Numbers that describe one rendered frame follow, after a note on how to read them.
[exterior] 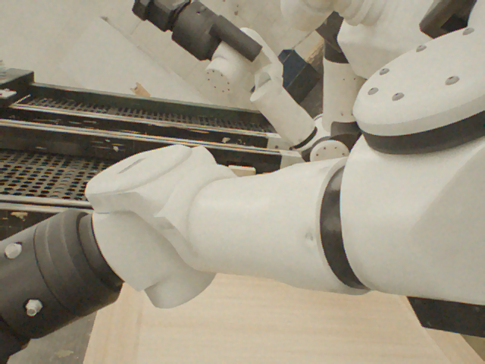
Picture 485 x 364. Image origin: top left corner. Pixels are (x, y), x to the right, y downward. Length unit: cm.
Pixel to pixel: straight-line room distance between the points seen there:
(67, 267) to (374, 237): 24
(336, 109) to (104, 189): 63
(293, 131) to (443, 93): 76
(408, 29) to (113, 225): 38
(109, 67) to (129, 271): 418
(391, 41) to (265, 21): 540
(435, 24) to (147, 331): 52
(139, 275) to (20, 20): 577
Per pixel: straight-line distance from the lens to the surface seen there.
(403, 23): 58
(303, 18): 65
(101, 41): 451
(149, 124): 165
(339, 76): 88
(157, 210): 31
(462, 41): 23
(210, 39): 88
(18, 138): 148
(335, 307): 81
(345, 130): 91
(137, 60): 449
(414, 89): 20
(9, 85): 206
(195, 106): 223
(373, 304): 86
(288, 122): 93
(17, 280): 40
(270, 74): 93
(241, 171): 138
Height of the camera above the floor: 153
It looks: 19 degrees down
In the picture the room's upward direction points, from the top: 52 degrees counter-clockwise
